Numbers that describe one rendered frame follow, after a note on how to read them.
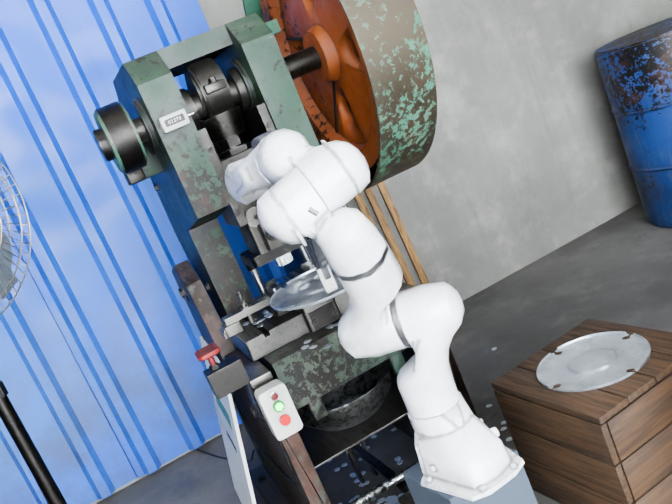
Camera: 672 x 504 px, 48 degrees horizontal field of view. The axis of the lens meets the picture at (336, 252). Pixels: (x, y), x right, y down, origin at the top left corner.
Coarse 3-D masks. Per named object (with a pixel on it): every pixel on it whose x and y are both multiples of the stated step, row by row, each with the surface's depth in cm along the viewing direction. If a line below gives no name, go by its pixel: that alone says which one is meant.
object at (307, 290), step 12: (300, 276) 212; (312, 276) 209; (336, 276) 198; (288, 288) 207; (300, 288) 200; (312, 288) 196; (276, 300) 201; (288, 300) 197; (300, 300) 193; (312, 300) 189; (324, 300) 185
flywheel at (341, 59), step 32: (288, 0) 229; (320, 0) 208; (288, 32) 241; (320, 32) 214; (352, 32) 191; (352, 64) 210; (320, 96) 241; (352, 96) 218; (320, 128) 245; (352, 128) 229
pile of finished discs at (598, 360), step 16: (592, 336) 207; (608, 336) 204; (624, 336) 200; (640, 336) 196; (576, 352) 202; (592, 352) 198; (608, 352) 194; (624, 352) 192; (640, 352) 189; (544, 368) 201; (560, 368) 198; (576, 368) 193; (592, 368) 190; (608, 368) 188; (624, 368) 185; (544, 384) 192; (576, 384) 187; (592, 384) 184; (608, 384) 181
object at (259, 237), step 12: (228, 156) 211; (240, 156) 207; (240, 204) 208; (252, 204) 209; (252, 216) 208; (240, 228) 219; (252, 228) 210; (252, 240) 211; (264, 240) 209; (276, 240) 209; (252, 252) 219; (264, 252) 211
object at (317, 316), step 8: (320, 304) 208; (328, 304) 209; (336, 304) 210; (304, 312) 207; (312, 312) 208; (320, 312) 208; (328, 312) 209; (336, 312) 209; (312, 320) 208; (320, 320) 208; (328, 320) 209; (312, 328) 208; (320, 328) 209
